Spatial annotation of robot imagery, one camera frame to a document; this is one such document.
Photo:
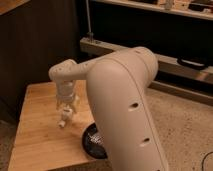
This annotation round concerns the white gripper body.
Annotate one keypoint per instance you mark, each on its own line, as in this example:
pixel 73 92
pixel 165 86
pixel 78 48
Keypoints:
pixel 65 92

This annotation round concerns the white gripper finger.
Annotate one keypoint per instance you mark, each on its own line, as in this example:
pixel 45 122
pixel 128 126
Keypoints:
pixel 75 105
pixel 58 104

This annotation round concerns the small white plastic bottle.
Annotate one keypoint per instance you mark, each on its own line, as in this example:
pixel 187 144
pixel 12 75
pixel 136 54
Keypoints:
pixel 67 113

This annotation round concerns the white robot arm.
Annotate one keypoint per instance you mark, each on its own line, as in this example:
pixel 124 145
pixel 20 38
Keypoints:
pixel 116 86

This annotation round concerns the black ceramic bowl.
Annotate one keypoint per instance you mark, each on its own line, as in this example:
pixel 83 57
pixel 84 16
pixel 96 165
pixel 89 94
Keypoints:
pixel 92 142

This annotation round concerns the wooden table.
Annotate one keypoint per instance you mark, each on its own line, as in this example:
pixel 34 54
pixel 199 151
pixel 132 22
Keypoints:
pixel 41 145

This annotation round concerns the grey metal beam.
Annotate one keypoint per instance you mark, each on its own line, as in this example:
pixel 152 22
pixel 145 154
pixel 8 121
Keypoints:
pixel 166 64

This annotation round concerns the vertical metal rod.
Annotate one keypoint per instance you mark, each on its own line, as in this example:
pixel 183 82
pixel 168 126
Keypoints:
pixel 90 33

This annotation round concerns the wooden shelf with items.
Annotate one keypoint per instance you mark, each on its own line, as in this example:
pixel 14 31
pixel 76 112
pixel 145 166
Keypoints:
pixel 164 9

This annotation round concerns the black handle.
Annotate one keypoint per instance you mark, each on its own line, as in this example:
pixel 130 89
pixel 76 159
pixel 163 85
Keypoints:
pixel 192 65

